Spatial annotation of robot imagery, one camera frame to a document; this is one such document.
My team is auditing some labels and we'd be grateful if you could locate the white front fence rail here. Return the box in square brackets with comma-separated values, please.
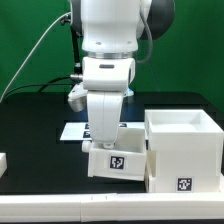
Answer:
[0, 193, 224, 223]

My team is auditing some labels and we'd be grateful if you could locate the black cable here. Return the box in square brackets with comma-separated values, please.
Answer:
[2, 76, 84, 99]

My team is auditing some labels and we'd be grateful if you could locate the grey braided wrist cable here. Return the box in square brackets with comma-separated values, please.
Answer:
[136, 9, 154, 65]

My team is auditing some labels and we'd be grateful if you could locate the white drawer cabinet box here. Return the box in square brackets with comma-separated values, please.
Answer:
[145, 109, 224, 193]

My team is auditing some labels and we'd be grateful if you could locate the white left fence block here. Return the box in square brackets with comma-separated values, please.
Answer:
[0, 153, 7, 178]

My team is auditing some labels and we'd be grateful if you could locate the white marker base plate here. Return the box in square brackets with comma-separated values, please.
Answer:
[60, 122, 144, 141]

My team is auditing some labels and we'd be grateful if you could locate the black camera stand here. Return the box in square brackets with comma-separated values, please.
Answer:
[60, 13, 82, 82]

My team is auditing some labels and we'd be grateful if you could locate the white cable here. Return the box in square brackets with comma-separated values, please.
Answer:
[0, 11, 73, 103]

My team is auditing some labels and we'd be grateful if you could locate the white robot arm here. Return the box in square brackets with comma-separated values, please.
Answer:
[68, 0, 175, 148]

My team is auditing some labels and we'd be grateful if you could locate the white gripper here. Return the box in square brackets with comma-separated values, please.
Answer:
[87, 91, 123, 149]

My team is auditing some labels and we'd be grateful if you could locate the white drawer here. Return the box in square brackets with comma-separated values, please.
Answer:
[82, 128, 147, 181]

